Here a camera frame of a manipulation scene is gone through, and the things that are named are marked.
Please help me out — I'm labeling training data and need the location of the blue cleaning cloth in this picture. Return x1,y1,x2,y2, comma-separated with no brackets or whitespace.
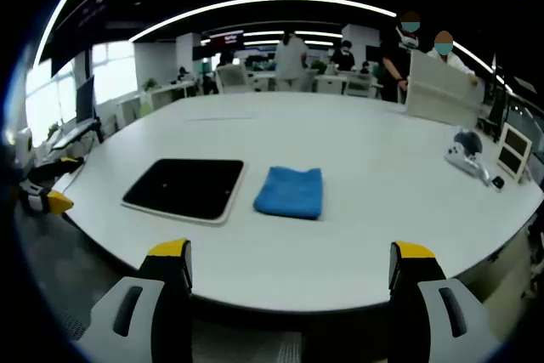
252,166,324,221

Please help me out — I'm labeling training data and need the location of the white office chair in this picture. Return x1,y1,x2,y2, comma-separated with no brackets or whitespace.
214,64,252,94

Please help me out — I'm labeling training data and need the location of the small white framed display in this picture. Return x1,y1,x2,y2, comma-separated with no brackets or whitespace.
496,122,534,184

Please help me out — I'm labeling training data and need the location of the red wall screen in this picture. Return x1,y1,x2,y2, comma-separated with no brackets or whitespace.
208,30,245,48

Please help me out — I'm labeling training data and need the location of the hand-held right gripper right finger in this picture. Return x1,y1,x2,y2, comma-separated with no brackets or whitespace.
388,241,502,363

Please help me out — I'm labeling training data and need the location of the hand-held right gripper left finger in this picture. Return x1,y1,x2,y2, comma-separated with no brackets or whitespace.
78,238,193,363

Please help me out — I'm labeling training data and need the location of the large white board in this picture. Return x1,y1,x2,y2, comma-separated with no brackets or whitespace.
405,49,486,129

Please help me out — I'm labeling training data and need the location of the black computer monitor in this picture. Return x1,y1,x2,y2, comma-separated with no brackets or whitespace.
76,74,97,124

